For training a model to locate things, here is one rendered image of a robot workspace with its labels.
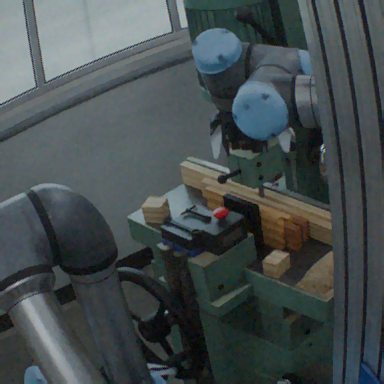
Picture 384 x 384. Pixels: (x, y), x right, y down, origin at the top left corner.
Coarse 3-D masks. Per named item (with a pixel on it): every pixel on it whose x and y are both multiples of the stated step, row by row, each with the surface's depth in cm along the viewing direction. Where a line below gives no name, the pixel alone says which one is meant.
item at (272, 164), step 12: (276, 144) 170; (240, 156) 168; (252, 156) 167; (264, 156) 168; (276, 156) 171; (240, 168) 169; (252, 168) 167; (264, 168) 169; (276, 168) 172; (240, 180) 171; (252, 180) 168; (264, 180) 170
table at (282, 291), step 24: (168, 192) 196; (192, 192) 194; (168, 216) 186; (144, 240) 188; (312, 240) 167; (312, 264) 159; (168, 288) 169; (240, 288) 162; (264, 288) 161; (288, 288) 155; (216, 312) 160; (312, 312) 152
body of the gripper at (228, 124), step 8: (224, 112) 131; (224, 120) 130; (232, 120) 130; (224, 128) 137; (232, 128) 135; (224, 136) 137; (232, 136) 134; (240, 136) 135; (248, 136) 135; (224, 144) 137; (232, 144) 139; (240, 144) 139; (248, 144) 139; (256, 144) 137; (264, 144) 139; (256, 152) 139
